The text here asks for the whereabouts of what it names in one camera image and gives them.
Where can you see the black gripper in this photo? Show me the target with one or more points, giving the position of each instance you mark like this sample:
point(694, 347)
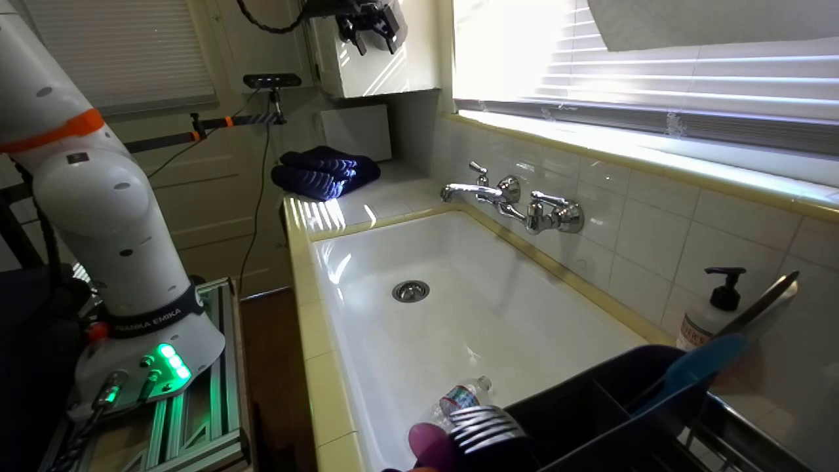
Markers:
point(359, 14)

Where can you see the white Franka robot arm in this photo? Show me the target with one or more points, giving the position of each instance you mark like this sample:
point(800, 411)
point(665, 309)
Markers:
point(94, 218)

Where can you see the dark blue folded towel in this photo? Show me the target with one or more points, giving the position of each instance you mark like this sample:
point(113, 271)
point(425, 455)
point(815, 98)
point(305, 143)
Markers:
point(324, 171)

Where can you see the white window blinds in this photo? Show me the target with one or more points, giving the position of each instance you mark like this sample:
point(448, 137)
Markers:
point(665, 79)
point(131, 42)

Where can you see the metal sink drain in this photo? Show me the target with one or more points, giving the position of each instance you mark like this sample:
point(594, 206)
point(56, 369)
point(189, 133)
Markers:
point(410, 292)

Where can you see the white ceramic sink basin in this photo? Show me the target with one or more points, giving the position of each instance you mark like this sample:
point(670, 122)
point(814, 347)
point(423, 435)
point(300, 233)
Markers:
point(488, 324)

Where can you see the purple cup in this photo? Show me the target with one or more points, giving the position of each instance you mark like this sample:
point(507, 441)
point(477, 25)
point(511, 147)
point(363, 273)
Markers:
point(434, 448)

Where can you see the soap dispenser with black pump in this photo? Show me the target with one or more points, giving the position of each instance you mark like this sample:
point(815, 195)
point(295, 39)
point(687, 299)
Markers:
point(699, 328)

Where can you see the black dish rack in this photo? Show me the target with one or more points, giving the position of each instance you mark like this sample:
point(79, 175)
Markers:
point(594, 421)

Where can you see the plastic spatula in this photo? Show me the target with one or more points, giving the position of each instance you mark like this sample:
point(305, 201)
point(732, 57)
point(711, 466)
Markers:
point(699, 369)

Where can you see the black stereo camera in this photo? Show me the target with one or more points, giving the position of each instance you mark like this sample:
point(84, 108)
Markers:
point(271, 79)

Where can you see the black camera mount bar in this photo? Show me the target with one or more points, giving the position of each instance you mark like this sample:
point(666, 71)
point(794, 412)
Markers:
point(210, 128)

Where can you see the chrome wall faucet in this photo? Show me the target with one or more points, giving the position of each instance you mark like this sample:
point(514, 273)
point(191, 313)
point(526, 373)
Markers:
point(540, 214)

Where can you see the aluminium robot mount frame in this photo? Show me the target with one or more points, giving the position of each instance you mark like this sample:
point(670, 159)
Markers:
point(224, 369)

